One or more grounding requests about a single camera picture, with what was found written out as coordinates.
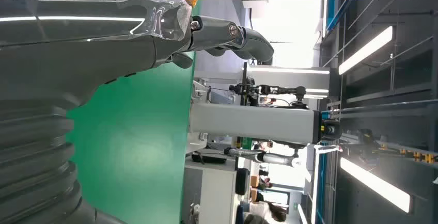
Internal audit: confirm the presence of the white cabinet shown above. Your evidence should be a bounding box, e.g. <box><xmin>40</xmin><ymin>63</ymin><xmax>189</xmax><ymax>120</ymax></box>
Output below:
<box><xmin>181</xmin><ymin>164</ymin><xmax>240</xmax><ymax>224</ymax></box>

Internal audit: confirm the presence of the black office chair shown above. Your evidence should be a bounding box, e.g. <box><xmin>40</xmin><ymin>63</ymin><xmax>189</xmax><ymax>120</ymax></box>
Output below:
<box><xmin>235</xmin><ymin>167</ymin><xmax>251</xmax><ymax>197</ymax></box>

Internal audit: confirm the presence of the person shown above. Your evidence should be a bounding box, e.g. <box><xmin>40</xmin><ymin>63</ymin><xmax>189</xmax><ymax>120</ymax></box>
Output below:
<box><xmin>236</xmin><ymin>202</ymin><xmax>288</xmax><ymax>224</ymax></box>

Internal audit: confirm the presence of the grey robot stand with column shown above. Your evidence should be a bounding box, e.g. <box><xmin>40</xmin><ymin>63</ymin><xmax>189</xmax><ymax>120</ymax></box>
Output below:
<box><xmin>186</xmin><ymin>78</ymin><xmax>343</xmax><ymax>155</ymax></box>

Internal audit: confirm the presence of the long ceiling light panel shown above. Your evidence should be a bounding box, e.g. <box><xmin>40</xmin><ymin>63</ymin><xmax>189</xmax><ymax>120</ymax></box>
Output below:
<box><xmin>338</xmin><ymin>25</ymin><xmax>394</xmax><ymax>76</ymax></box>
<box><xmin>339</xmin><ymin>156</ymin><xmax>411</xmax><ymax>214</ymax></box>

